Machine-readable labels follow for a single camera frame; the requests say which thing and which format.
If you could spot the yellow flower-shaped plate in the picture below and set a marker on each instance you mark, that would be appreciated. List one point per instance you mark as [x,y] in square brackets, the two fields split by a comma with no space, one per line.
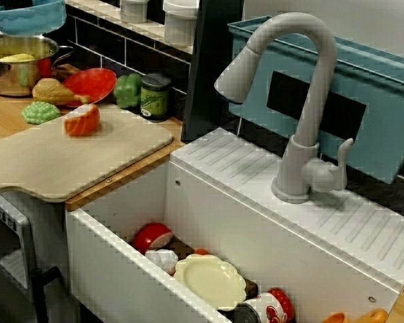
[208,282]

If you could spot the green grapes toy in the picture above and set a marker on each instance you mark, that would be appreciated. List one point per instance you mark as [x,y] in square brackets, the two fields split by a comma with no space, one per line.
[40,112]

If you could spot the toy ice cream cone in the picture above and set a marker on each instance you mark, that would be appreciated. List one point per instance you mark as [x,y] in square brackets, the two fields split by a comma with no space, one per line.
[163,259]

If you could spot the grey toy faucet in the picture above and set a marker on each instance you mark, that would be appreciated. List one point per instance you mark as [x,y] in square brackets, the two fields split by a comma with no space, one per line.
[320,67]

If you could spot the salmon sushi toy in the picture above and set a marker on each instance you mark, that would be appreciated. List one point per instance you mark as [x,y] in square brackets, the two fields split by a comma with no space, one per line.
[84,121]

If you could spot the white toy sink unit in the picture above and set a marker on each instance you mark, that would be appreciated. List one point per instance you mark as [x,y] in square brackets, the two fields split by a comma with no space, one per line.
[222,188]

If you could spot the red plastic plate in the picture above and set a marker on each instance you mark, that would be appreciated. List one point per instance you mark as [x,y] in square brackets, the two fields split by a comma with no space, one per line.
[94,82]

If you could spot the yellow corn toy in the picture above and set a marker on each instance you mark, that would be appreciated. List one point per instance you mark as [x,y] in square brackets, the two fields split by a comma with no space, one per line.
[17,58]

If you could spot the beige cutting board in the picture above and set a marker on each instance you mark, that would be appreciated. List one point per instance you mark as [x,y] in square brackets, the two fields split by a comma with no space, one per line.
[87,158]

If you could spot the dark vertical post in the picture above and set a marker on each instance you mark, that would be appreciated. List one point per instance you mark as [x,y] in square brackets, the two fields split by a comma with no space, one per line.
[212,67]

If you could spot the small white storage jar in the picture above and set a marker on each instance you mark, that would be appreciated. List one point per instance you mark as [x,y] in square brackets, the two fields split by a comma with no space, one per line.
[133,10]

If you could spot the beige tiled ledge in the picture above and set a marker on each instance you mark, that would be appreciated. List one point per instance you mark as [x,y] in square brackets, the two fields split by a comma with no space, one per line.
[97,11]

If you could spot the teal plastic bin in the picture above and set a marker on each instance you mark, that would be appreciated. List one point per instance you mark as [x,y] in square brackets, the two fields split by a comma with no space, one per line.
[384,111]

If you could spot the steel cooking pot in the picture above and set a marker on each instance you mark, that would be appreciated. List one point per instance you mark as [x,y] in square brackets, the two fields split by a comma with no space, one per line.
[10,79]

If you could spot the small orange toy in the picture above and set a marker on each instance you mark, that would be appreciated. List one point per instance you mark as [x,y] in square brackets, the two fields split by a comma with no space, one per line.
[201,251]

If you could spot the green bell pepper toy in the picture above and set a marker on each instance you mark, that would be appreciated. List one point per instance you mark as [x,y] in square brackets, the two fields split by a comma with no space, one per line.
[128,89]

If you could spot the grey toy dishwasher panel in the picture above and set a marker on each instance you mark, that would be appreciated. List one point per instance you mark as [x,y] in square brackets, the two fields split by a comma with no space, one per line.
[10,235]

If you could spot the orange toy strainer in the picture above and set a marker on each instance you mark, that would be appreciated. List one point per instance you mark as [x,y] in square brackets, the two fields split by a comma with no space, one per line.
[373,316]

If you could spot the blue plastic bowl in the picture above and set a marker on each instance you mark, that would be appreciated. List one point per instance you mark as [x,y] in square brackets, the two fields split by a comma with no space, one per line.
[27,22]

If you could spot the toy chicken drumstick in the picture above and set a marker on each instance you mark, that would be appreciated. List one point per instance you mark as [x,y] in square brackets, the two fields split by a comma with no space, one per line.
[50,91]

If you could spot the green toy can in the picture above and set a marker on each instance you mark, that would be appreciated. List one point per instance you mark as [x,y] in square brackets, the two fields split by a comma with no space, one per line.
[155,97]

